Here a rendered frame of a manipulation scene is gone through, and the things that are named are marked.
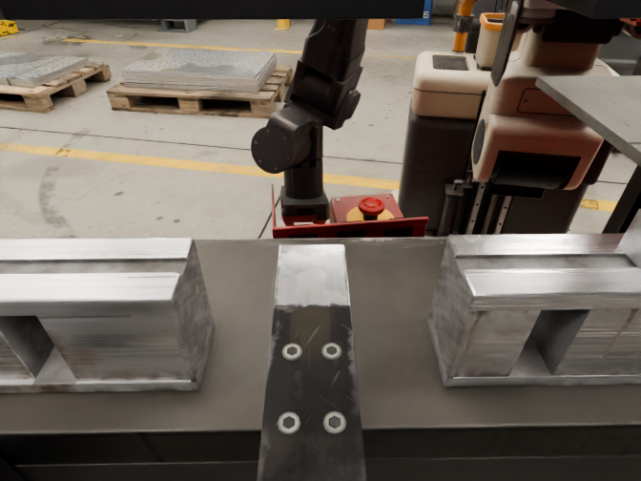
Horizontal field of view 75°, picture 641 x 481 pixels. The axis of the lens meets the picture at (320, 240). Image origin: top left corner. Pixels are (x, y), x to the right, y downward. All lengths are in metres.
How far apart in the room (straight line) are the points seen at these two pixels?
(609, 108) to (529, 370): 0.27
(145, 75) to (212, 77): 0.49
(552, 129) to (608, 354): 0.70
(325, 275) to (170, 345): 0.13
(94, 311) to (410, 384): 0.22
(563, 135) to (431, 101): 0.39
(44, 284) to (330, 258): 0.17
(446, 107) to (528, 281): 0.99
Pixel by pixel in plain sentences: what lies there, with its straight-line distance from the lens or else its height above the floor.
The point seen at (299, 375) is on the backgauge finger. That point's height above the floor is 1.00.
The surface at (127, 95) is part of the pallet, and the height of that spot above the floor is 0.11.
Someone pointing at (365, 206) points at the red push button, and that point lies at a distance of 0.61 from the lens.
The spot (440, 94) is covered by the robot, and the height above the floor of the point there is 0.76.
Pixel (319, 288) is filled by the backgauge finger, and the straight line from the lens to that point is 0.20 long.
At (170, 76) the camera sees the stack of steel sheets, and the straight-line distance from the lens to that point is 3.31.
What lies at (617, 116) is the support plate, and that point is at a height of 1.00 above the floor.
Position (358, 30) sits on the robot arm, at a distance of 0.52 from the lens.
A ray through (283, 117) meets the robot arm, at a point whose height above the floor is 0.96.
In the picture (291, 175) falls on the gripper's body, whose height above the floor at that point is 0.86.
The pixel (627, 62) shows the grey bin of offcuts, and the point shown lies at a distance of 2.88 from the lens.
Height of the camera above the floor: 1.15
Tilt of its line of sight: 38 degrees down
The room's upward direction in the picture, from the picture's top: straight up
